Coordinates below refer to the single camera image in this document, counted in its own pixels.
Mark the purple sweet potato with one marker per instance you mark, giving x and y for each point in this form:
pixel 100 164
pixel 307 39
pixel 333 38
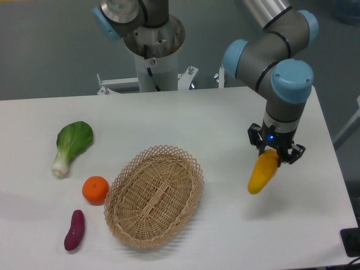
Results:
pixel 76 231

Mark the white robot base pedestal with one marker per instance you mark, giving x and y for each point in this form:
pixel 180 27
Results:
pixel 155 50

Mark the green bok choy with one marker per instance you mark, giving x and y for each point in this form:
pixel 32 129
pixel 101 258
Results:
pixel 72 140

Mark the black device at table edge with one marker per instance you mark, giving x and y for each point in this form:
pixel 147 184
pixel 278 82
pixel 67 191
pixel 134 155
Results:
pixel 350 239

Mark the woven wicker basket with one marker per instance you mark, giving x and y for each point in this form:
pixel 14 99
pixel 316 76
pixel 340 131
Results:
pixel 154 196

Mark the yellow mango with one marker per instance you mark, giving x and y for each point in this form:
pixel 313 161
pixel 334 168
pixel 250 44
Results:
pixel 264 170

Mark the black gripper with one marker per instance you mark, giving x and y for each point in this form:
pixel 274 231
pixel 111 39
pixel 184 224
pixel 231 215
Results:
pixel 277 135

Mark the white table leg right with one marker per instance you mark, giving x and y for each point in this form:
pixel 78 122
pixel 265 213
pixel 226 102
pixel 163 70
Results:
pixel 347 130

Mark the white metal mounting frame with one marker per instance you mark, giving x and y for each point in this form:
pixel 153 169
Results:
pixel 168 81

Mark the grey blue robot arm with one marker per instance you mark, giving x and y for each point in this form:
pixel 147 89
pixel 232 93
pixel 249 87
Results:
pixel 267 66

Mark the orange tangerine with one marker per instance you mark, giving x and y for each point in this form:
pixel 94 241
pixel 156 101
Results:
pixel 95 190

